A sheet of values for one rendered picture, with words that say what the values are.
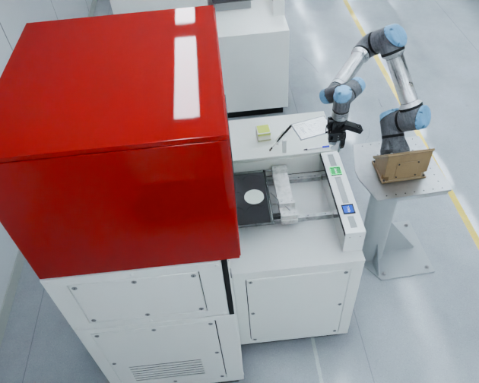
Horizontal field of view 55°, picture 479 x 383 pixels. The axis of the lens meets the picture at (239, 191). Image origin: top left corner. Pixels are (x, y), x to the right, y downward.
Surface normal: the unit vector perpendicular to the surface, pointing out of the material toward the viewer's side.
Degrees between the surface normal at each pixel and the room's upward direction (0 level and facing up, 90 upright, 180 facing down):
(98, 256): 90
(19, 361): 0
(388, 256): 0
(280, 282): 90
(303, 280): 90
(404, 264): 0
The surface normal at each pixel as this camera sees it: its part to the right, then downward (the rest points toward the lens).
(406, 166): 0.13, 0.72
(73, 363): -0.06, -0.68
